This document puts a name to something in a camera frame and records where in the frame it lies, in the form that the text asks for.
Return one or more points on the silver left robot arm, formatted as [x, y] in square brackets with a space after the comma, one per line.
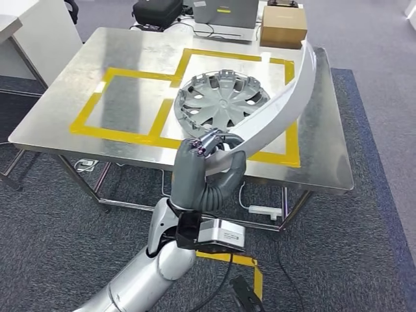
[143, 275]

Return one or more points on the yellow floor tape strip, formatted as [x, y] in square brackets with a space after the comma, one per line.
[227, 259]

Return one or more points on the black office chair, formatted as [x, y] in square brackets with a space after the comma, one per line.
[73, 10]

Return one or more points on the white power strip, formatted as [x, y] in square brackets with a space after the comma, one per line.
[265, 212]

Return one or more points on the white power adapter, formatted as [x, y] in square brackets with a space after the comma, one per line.
[86, 165]

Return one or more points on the brown cardboard box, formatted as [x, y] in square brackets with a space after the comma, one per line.
[282, 26]

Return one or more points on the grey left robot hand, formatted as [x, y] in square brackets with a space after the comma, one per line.
[188, 176]

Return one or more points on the black carrying case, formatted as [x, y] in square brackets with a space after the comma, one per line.
[155, 12]

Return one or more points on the white side table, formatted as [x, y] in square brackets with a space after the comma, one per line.
[185, 28]

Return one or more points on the white office desk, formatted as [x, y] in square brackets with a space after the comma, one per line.
[42, 43]

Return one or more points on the white curved plastic part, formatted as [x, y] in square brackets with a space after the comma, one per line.
[279, 112]

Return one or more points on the steel workbench table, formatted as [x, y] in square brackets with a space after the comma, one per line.
[325, 150]

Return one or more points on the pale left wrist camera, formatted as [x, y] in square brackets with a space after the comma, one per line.
[220, 234]

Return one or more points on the black tray device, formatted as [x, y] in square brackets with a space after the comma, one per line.
[282, 3]

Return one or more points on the yellow table tape outline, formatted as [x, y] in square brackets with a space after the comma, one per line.
[130, 137]

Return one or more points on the small black device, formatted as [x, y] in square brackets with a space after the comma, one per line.
[151, 28]

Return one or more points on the grey wheel hubcap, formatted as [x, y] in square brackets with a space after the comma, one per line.
[220, 101]

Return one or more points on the grey laptop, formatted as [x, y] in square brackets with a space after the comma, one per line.
[224, 13]

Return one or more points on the black robot bracket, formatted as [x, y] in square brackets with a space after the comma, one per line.
[247, 297]

